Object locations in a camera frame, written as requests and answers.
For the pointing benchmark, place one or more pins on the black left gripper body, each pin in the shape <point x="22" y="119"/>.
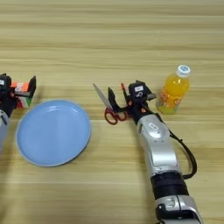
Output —
<point x="7" y="102"/>

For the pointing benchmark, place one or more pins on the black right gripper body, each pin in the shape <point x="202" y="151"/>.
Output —
<point x="139" y="109"/>

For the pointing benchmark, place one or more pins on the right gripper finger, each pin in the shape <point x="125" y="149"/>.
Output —
<point x="111" y="100"/>
<point x="151" y="96"/>

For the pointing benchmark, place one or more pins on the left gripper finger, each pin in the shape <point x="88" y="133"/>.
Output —
<point x="32" y="87"/>

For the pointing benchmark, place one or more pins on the multicoloured puzzle cube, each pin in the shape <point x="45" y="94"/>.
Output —
<point x="22" y="93"/>

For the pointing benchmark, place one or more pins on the orange juice bottle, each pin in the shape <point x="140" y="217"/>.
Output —
<point x="173" y="90"/>

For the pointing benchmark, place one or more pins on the round blue plate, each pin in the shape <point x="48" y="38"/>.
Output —
<point x="54" y="132"/>

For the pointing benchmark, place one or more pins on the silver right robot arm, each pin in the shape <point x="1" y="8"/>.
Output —
<point x="159" y="154"/>

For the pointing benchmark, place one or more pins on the right gripper labelled black box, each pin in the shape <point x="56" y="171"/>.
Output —
<point x="139" y="89"/>

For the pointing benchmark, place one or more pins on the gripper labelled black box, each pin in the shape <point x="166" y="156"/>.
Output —
<point x="139" y="89"/>
<point x="4" y="83"/>

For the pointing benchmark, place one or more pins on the left gripper labelled black box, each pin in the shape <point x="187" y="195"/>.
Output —
<point x="4" y="83"/>

